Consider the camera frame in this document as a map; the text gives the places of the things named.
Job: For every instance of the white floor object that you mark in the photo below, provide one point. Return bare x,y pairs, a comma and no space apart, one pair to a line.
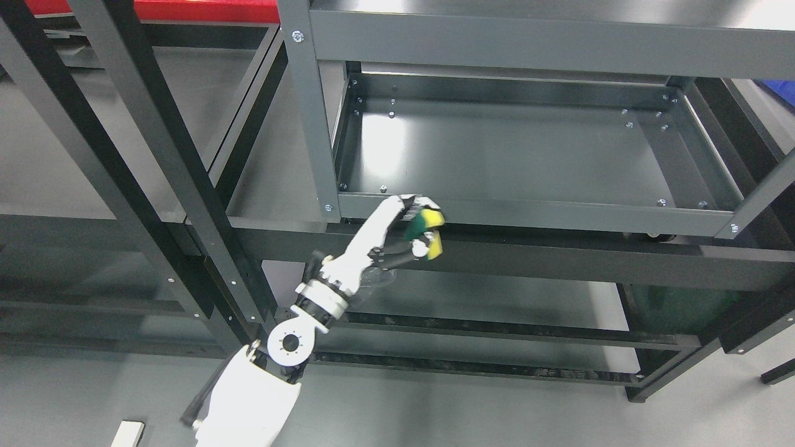
129,434

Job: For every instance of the green yellow sponge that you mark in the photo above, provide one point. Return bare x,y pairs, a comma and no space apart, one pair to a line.
423,233

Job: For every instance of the red plastic bin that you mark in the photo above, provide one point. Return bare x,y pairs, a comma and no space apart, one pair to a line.
244,12

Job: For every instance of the blue plastic bin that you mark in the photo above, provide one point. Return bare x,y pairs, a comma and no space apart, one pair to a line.
781,90

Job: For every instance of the grey metal shelf cart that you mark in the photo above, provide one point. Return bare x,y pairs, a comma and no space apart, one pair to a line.
616,210

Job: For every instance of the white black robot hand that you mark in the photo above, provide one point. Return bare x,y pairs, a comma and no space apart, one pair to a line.
369,259

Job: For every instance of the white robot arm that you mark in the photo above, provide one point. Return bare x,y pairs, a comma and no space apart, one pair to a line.
249,398

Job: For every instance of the dark metal shelf rack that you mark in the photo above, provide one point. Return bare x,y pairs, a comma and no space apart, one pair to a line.
202,262

